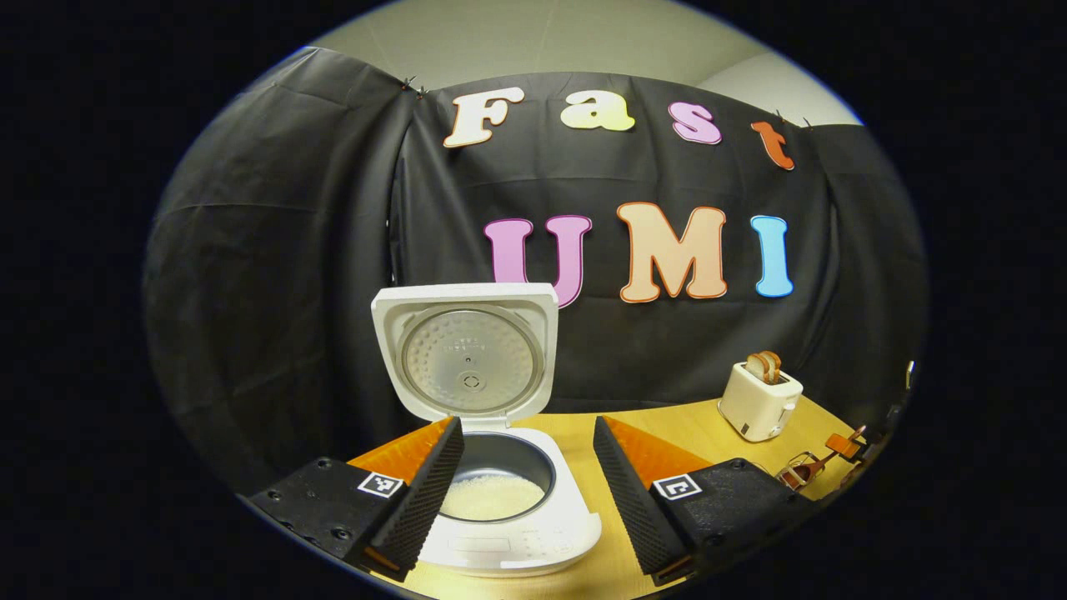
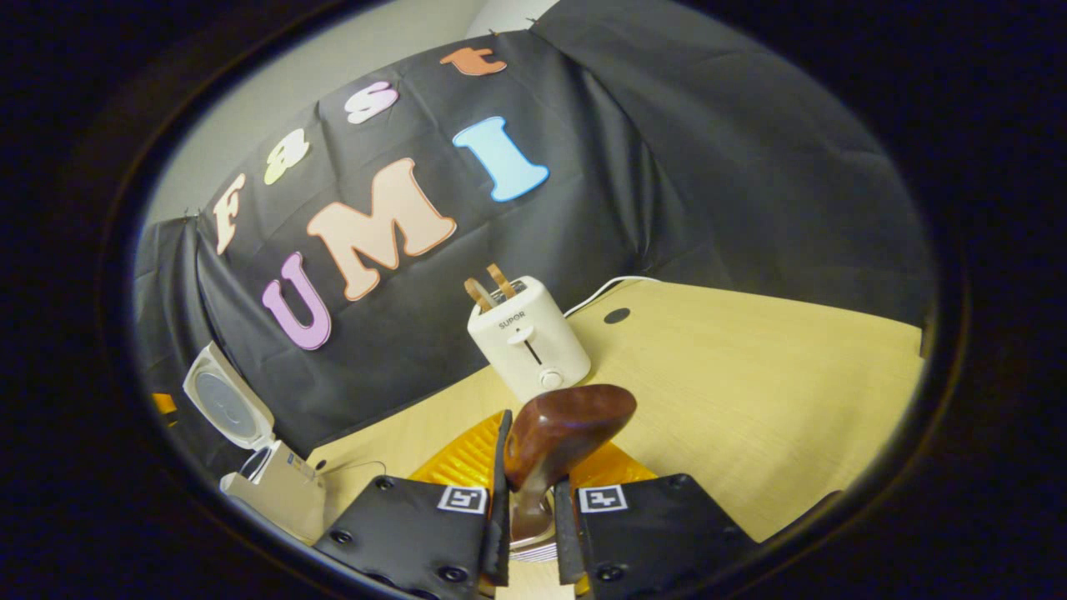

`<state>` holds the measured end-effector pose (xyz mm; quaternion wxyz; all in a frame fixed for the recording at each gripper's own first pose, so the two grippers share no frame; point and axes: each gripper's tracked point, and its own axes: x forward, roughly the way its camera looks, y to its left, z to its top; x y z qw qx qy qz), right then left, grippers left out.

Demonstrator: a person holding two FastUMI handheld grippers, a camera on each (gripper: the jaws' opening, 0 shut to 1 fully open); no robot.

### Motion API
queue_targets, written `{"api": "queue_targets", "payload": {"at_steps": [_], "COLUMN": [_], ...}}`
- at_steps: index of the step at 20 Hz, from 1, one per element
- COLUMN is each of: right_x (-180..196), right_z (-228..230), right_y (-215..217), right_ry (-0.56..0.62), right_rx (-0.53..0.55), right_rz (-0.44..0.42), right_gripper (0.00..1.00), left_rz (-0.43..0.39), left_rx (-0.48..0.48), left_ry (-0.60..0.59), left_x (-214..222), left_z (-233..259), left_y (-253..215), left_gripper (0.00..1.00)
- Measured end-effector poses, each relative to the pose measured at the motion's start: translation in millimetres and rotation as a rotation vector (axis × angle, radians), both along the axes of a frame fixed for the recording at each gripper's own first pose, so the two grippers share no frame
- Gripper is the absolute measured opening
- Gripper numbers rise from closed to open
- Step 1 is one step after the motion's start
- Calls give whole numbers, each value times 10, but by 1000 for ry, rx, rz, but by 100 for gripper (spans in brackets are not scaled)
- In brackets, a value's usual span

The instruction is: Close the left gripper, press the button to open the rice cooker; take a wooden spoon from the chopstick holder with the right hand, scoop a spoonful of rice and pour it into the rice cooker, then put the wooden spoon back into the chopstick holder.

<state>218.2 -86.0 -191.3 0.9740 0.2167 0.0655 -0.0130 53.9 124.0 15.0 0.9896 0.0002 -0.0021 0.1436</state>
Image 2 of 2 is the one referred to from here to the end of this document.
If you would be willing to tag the black backdrop cloth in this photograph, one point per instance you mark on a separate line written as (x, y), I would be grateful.
(667, 167)

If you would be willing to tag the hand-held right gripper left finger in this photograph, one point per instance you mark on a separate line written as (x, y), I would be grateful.
(417, 533)

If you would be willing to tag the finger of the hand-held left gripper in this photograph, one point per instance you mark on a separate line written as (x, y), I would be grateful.
(164, 406)

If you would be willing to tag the white toaster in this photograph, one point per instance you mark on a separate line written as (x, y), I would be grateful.
(533, 350)

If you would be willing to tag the brown wooden spoon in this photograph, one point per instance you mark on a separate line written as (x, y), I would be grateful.
(558, 429)

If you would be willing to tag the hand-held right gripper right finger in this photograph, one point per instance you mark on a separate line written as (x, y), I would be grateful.
(650, 533)

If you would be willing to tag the white rice cooker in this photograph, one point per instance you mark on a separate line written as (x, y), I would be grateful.
(275, 492)

